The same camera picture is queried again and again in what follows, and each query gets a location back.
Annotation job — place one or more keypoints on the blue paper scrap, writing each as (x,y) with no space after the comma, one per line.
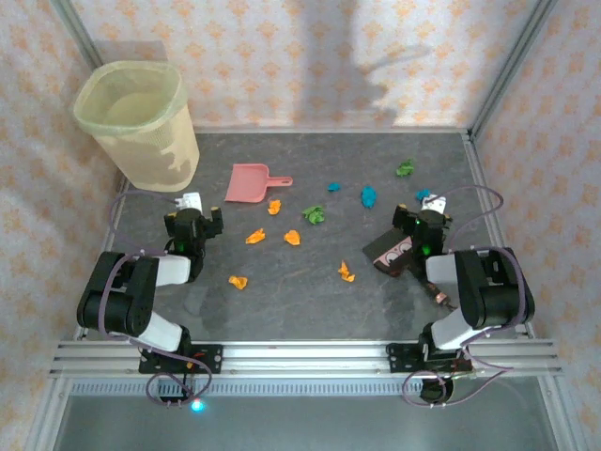
(369,196)
(334,187)
(423,194)

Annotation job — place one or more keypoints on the brown cartoon face brush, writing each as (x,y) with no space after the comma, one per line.
(389,253)

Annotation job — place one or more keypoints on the orange paper scrap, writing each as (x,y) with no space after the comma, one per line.
(256,236)
(346,272)
(292,237)
(274,206)
(238,281)

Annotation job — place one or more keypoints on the pink plastic dustpan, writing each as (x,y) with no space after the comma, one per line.
(246,183)

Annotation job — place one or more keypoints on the green paper scrap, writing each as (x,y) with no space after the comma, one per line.
(405,167)
(314,214)

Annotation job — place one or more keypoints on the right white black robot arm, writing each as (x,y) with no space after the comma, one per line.
(488,291)

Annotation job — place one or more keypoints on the beige mesh trash bin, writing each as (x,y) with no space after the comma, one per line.
(155,169)

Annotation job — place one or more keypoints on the translucent yellow bin liner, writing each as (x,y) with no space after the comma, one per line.
(85,119)

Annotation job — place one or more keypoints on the black round device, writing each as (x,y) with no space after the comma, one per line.
(436,392)

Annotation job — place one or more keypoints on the black controller box with light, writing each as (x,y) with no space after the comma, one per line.
(188,399)

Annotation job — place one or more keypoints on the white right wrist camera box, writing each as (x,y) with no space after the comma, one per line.
(434,203)

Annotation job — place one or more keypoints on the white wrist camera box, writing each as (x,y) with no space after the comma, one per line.
(434,203)
(190,201)

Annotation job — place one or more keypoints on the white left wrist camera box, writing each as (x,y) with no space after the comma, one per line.
(190,201)

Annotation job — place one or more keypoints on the aluminium table edge rail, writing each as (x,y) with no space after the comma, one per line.
(475,160)
(104,244)

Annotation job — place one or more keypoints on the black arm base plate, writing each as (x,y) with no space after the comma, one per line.
(211,357)
(401,357)

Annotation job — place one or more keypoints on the aluminium mounting rail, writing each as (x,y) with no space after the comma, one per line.
(305,359)

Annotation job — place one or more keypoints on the aluminium frame post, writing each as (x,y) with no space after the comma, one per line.
(79,33)
(511,66)

